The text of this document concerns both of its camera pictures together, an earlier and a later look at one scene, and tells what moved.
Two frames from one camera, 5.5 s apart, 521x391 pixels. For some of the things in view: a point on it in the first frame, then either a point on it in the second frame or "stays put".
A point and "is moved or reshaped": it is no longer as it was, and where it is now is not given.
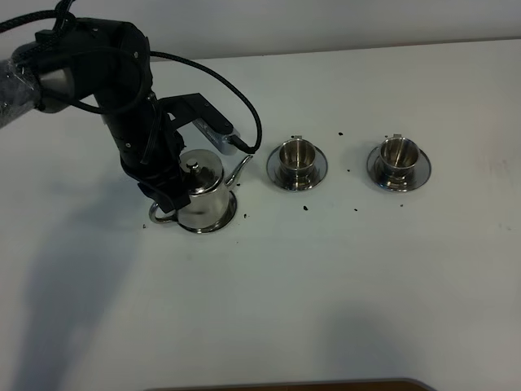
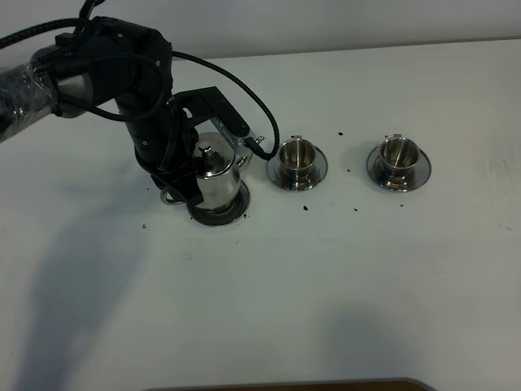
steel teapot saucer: [228, 217] → [225, 216]
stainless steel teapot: [203, 171] is moved or reshaped
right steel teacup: [398, 156] stays put
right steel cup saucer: [416, 177] stays put
